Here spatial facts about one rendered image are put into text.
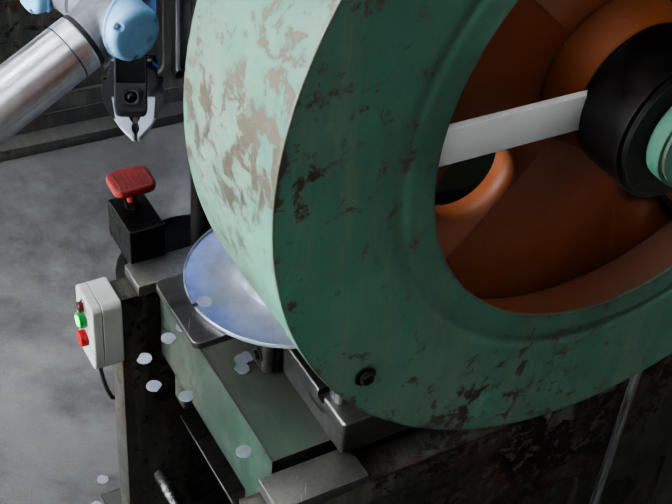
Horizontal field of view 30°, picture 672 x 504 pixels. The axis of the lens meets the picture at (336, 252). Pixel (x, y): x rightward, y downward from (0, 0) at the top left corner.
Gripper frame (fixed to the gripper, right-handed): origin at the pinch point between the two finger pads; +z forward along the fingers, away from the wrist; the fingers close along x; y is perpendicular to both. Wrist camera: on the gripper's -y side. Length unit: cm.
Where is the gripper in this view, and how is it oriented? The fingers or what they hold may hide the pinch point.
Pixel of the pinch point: (136, 136)
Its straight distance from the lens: 190.1
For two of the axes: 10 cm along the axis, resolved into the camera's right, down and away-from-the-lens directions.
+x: -9.9, 0.2, -1.0
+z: -0.6, 7.3, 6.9
